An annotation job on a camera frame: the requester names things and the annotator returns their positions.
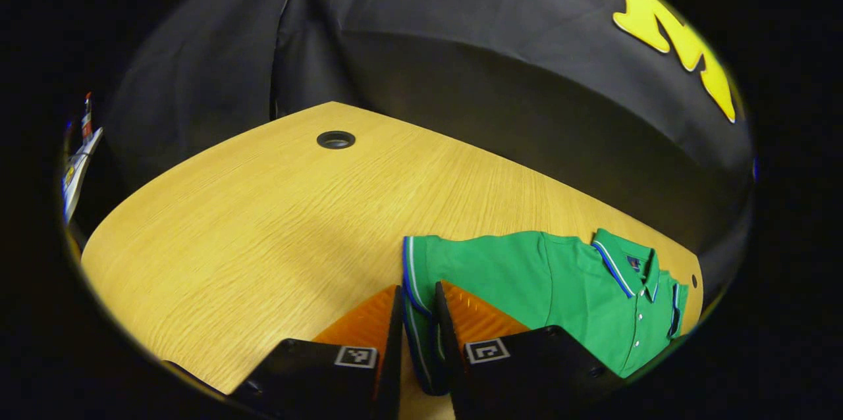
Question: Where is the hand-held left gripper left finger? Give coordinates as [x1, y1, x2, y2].
[227, 284, 404, 420]

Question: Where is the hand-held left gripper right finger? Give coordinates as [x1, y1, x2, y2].
[433, 280, 625, 420]

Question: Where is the white side table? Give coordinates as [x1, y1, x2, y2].
[63, 127, 104, 223]

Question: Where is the black backdrop cloth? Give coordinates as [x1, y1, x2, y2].
[105, 0, 755, 296]

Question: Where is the green T-shirt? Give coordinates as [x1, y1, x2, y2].
[402, 228, 690, 396]

